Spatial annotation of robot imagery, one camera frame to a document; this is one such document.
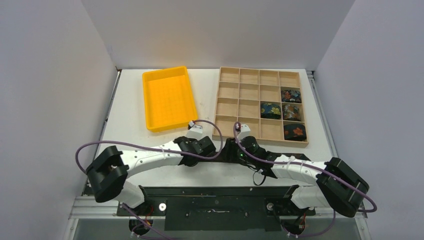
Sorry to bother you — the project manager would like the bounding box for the yellow plastic tray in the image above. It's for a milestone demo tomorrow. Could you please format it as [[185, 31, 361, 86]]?
[[142, 66, 198, 133]]

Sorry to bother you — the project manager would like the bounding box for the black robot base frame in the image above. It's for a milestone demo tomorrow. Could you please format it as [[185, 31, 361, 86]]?
[[134, 186, 333, 232]]

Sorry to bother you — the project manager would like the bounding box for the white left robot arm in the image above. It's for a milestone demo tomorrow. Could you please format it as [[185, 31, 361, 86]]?
[[85, 136, 219, 216]]

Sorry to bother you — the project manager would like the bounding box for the blue yellow floral rolled tie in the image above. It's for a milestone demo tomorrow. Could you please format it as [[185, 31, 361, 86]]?
[[260, 102, 282, 120]]

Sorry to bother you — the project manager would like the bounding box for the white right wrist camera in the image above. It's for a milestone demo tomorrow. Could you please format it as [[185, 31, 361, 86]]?
[[236, 123, 251, 142]]

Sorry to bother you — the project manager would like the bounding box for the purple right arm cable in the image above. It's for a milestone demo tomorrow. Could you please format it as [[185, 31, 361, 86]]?
[[233, 121, 378, 239]]

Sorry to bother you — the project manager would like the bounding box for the navy red floral rolled tie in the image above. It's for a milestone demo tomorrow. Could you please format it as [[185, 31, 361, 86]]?
[[281, 89, 302, 104]]

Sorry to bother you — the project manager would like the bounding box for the wooden compartment organizer box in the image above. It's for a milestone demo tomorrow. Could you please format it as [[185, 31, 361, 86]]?
[[214, 67, 309, 148]]

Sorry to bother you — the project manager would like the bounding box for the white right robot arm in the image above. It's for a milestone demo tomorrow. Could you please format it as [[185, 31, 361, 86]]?
[[219, 136, 370, 218]]

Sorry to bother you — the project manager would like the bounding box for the black orange floral rolled tie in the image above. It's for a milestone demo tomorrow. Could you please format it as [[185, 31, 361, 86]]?
[[283, 123, 307, 142]]

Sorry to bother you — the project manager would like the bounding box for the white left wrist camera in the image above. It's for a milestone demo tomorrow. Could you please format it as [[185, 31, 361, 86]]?
[[185, 124, 203, 140]]

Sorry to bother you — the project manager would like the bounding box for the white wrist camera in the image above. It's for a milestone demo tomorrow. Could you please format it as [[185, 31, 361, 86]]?
[[185, 124, 203, 140], [236, 123, 251, 142]]

